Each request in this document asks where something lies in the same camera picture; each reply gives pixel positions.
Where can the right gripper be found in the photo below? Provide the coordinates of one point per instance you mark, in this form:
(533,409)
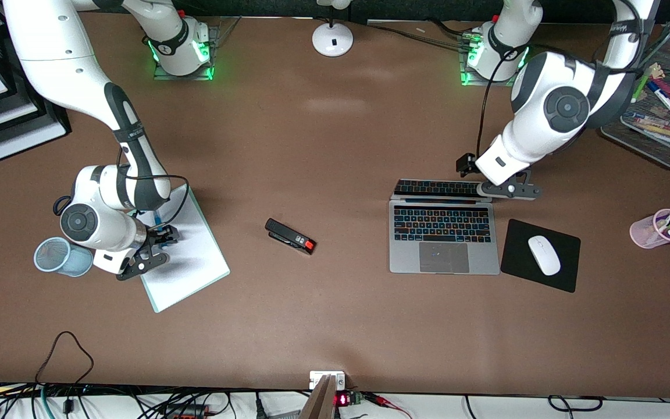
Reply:
(156,237)

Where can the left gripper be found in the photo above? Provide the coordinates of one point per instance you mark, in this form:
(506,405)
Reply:
(465,163)

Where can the silver laptop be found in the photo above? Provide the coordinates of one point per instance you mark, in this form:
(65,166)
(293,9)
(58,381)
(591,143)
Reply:
(442,238)

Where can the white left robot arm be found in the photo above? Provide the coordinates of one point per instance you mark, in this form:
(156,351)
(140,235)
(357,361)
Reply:
(562,105)

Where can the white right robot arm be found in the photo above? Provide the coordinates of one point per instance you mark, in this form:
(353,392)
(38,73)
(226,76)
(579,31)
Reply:
(56,52)

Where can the blue capped whiteboard marker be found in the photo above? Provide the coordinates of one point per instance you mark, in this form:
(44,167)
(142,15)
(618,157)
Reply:
(667,102)

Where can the green clipboard with white paper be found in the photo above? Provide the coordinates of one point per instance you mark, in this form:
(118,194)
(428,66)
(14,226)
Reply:
(189,267)

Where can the black mouse pad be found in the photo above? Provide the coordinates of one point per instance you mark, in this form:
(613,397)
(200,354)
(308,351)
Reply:
(515,256)

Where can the white computer mouse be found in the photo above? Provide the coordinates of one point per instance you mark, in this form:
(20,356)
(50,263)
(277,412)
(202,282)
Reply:
(544,256)

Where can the blue mesh pen cup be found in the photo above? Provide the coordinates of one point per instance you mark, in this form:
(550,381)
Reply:
(61,257)

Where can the black stapler with red tip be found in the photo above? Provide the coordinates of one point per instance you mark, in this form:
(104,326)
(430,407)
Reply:
(288,235)

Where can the pink mesh pen cup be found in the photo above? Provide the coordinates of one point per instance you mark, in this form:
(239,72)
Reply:
(643,233)

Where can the grey metal mesh tray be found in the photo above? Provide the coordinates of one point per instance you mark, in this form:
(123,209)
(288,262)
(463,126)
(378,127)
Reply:
(666,145)

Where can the black stacked letter tray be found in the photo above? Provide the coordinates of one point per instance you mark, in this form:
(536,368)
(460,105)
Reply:
(27,131)

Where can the white power socket box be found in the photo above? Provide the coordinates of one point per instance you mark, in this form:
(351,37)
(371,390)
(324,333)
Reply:
(319,378)

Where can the white round lamp base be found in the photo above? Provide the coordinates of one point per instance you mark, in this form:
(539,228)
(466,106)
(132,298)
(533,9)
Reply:
(332,39)

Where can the red display circuit module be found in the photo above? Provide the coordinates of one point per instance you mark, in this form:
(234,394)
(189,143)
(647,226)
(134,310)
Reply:
(344,400)

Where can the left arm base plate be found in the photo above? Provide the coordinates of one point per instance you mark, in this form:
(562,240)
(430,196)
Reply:
(467,75)

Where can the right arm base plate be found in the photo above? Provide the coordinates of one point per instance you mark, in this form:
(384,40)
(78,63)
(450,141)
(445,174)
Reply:
(218,35)

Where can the wooden post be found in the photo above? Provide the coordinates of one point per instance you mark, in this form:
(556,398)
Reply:
(320,401)

